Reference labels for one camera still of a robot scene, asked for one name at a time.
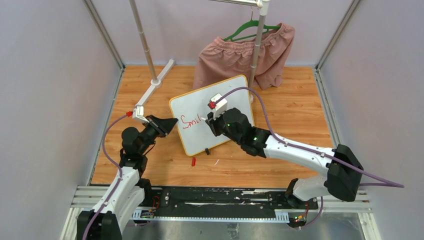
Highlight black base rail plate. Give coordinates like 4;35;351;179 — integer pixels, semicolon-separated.
71;185;372;223

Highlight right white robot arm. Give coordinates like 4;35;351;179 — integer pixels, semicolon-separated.
205;108;364;209

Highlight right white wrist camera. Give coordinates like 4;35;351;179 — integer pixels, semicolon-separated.
207;93;228;119

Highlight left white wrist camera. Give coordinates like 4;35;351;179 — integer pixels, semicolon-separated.
132;105;150;124

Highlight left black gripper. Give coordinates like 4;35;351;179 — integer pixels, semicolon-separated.
138;115;178;155

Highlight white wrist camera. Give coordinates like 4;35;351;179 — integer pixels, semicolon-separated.
132;105;150;124
207;93;228;119

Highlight green clothes hanger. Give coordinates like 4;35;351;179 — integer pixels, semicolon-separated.
223;7;281;42

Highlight silver clothes rack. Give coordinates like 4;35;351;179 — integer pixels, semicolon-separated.
129;0;271;117

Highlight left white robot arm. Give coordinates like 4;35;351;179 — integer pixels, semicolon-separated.
76;115;178;240

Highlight pink shorts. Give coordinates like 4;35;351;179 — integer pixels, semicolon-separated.
192;23;295;90

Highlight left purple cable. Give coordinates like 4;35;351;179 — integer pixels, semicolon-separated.
81;110;134;240

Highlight yellow framed whiteboard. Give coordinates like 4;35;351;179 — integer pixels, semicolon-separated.
168;75;255;157

